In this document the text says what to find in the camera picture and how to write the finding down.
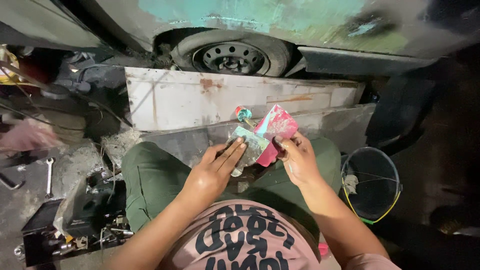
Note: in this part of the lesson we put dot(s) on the pink cloth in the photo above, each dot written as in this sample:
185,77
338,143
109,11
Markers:
28,135

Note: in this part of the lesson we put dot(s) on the person's left hand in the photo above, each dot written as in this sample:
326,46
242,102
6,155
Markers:
210,178

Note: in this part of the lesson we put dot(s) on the black L-shaped hex key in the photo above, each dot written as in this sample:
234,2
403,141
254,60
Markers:
11,183

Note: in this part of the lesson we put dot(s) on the black bucket with yellow rim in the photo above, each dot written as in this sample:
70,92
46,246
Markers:
371,185

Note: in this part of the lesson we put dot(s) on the silver open-end wrench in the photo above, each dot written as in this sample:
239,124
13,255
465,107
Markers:
49,176

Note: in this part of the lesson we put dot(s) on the red plastic spreader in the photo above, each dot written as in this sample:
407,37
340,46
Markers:
273,131

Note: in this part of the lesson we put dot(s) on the person's right hand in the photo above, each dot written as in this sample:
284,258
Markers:
300,161

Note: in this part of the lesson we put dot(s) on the car wheel with steel rim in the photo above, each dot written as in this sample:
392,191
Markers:
232,54

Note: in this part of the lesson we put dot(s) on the pink plastic object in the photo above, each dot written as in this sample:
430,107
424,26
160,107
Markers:
323,249

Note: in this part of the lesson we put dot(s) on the person's green trousers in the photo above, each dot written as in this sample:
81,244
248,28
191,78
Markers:
180,180

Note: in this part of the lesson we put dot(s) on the white rusty metal panel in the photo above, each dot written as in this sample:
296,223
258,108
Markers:
232,97

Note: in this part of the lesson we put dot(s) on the metal putty knife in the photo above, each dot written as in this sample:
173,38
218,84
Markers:
249,144

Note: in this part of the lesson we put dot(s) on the person's pink printed shirt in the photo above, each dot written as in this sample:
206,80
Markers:
247,240

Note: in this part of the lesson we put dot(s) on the grey car body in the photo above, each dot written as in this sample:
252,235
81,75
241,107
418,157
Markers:
262,26

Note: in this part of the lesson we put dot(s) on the yellow container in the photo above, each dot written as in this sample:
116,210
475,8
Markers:
8,65

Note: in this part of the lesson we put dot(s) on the grey metal sheet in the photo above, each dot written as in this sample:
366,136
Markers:
285,129

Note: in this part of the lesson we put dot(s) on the black toolbox with tools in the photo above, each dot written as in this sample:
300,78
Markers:
71,228

